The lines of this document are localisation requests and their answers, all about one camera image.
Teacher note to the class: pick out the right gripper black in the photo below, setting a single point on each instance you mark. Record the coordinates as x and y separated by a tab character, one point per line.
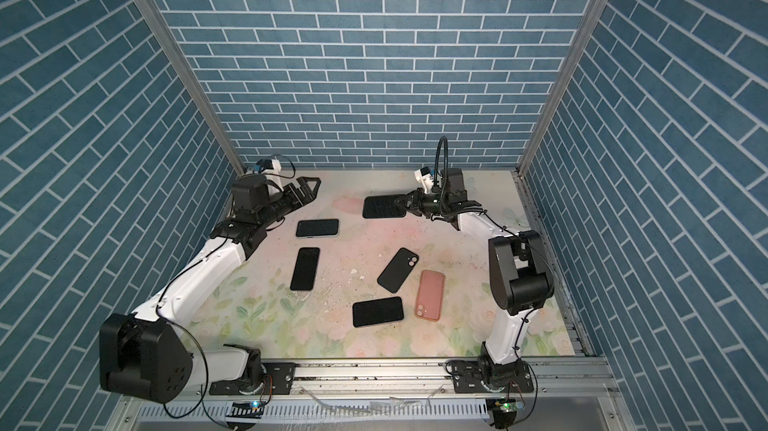
418	199

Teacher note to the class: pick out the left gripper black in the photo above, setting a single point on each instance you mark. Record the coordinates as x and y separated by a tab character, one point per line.
307	196

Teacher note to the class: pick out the blue phone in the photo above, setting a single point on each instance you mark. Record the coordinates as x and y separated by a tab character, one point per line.
317	228

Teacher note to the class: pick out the black phone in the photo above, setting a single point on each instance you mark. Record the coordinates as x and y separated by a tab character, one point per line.
305	269
378	311
383	207

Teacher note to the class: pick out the black phone case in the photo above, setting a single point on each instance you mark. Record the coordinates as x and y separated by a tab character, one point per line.
398	270

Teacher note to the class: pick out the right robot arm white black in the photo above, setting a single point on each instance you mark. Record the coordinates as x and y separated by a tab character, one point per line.
520	278

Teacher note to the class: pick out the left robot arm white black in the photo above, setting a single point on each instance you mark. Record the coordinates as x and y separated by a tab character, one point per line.
141	354

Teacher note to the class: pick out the pink phone case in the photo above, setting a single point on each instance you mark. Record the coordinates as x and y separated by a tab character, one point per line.
430	293

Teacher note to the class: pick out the right controller board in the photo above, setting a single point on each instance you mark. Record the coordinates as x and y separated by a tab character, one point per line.
502	412

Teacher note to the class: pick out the controller board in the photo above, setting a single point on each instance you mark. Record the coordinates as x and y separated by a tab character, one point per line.
245	410
502	412

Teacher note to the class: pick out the left controller board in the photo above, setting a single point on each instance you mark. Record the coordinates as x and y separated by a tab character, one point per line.
245	410

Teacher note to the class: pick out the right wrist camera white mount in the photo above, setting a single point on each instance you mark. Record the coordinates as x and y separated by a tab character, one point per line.
425	178

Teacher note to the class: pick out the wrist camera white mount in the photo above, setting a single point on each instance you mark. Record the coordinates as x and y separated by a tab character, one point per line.
268	165
425	178

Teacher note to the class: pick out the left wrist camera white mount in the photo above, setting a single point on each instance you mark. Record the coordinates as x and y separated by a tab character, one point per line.
268	165

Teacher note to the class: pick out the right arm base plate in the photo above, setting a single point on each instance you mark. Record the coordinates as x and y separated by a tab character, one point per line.
468	376

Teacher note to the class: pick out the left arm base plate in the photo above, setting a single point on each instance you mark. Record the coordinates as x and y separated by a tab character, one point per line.
280	374

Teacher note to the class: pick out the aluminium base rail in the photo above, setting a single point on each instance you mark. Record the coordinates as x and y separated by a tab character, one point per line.
571	393

